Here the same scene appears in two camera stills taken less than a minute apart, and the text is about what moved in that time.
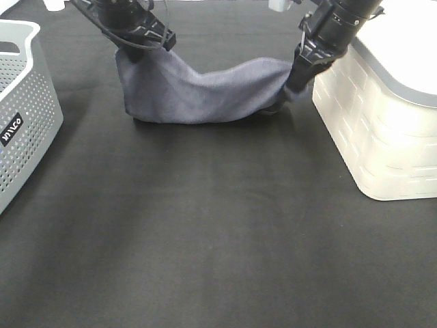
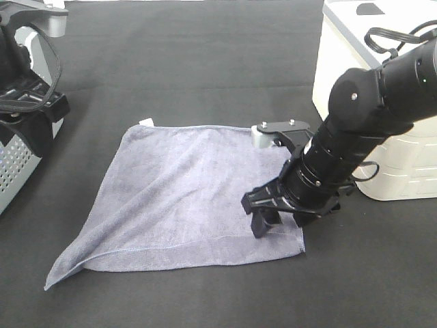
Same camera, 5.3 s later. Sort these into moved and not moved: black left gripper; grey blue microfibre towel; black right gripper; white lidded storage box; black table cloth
Moved: black right gripper; grey blue microfibre towel; black left gripper
Not moved: black table cloth; white lidded storage box
